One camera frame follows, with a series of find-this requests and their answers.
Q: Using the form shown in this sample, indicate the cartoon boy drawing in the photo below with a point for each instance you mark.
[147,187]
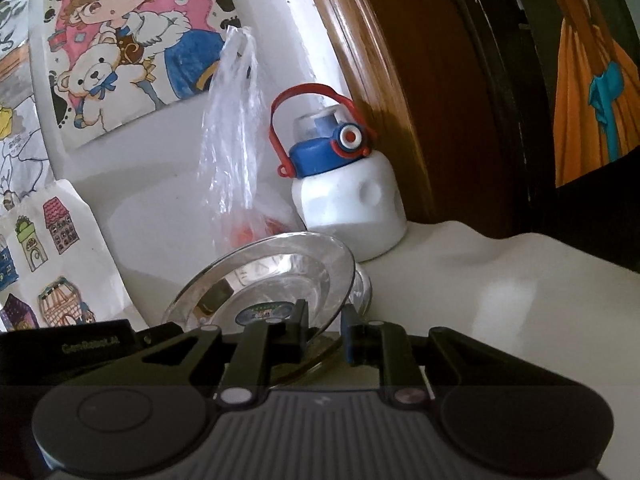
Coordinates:
[15,35]

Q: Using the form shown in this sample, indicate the wooden door frame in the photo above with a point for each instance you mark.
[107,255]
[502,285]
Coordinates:
[390,85]

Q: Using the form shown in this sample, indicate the coloured houses drawing sheet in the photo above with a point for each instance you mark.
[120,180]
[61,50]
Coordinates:
[50,260]

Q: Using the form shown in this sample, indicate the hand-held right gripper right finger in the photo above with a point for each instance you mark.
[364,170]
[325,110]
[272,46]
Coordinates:
[351,335]

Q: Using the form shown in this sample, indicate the orange cloth with blue ribbon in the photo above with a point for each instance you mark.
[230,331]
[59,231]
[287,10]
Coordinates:
[595,110]

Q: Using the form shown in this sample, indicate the white water bottle blue lid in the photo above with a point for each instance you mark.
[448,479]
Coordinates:
[350,210]

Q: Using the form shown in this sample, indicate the girl with teddy bear drawing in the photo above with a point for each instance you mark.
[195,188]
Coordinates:
[135,45]

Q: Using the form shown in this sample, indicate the steel dish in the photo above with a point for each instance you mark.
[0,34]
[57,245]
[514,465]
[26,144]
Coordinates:
[361,287]

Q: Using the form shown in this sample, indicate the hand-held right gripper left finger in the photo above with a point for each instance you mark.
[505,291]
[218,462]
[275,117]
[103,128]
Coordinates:
[300,322]

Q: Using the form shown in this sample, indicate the clear plastic bag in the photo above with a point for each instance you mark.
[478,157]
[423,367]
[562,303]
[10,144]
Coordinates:
[235,160]

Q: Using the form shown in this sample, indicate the line drawing sheet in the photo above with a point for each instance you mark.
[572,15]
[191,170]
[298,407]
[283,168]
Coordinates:
[20,160]

